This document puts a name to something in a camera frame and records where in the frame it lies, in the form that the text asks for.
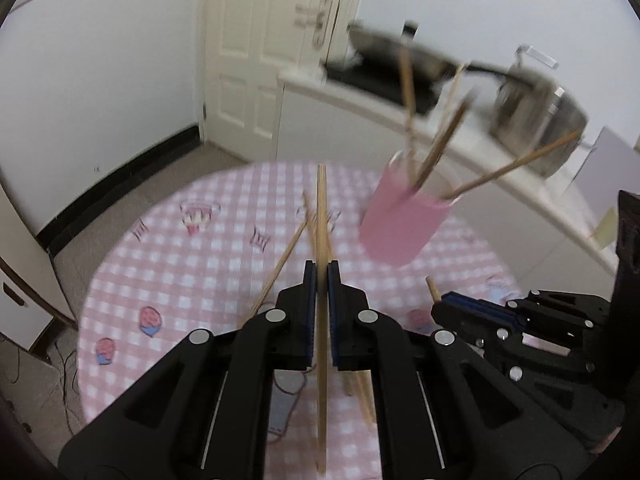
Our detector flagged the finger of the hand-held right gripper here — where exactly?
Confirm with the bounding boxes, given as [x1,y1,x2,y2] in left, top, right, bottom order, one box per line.
[431,302,626,453]
[442,289,613,333]

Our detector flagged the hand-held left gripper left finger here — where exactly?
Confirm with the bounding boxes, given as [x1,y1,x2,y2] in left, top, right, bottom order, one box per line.
[59,259,321,480]

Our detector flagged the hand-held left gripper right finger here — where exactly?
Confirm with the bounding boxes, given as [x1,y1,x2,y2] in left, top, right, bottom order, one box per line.
[327,259,591,480]

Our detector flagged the pink cup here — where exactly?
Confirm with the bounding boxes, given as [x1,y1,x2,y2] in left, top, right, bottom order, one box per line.
[359,150,457,268]

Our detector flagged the pile of wooden chopsticks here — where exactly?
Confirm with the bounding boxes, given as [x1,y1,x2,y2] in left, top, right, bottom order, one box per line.
[248,49,585,427]

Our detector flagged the pink checked tablecloth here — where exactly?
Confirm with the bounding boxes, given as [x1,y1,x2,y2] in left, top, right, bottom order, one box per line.
[77,161,526,480]

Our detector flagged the white counter cabinet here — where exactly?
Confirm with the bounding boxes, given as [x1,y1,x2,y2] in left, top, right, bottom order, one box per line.
[274,67,621,286]

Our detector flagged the stainless steel steamer pot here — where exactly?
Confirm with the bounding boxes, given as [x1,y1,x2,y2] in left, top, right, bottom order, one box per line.
[490,45,591,178]

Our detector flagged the black induction cooktop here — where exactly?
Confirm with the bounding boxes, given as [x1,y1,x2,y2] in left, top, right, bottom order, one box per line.
[322,60,441,116]

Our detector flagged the cream panel door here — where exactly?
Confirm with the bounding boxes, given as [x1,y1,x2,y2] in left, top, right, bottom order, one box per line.
[204,0,368,162]

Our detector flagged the glass wok lid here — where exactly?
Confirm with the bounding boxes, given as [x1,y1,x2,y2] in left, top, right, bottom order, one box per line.
[348,20,451,61]

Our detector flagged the wooden side cabinet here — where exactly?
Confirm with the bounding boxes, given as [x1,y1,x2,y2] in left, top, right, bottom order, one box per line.
[0,170,81,356]

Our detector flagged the floor cables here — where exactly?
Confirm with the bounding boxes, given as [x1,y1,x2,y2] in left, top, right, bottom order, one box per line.
[0,335,83,436]

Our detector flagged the steel wok with black handle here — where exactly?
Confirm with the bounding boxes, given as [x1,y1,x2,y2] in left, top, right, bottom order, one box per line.
[346,22,508,88]

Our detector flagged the metal door handle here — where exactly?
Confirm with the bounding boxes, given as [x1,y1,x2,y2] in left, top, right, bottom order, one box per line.
[295,0,335,50]

